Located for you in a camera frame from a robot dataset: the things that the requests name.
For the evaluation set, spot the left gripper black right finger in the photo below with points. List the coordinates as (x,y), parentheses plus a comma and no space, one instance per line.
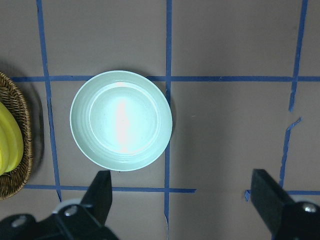
(269,199)

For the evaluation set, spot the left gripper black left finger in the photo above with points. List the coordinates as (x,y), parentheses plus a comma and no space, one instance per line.
(98,197)

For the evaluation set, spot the light green plate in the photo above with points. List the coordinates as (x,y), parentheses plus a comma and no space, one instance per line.
(121,121)

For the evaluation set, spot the brown wicker basket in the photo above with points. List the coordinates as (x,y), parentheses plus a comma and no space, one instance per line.
(14,100)

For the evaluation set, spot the yellow banana bunch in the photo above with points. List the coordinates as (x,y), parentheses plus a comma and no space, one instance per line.
(11,141)

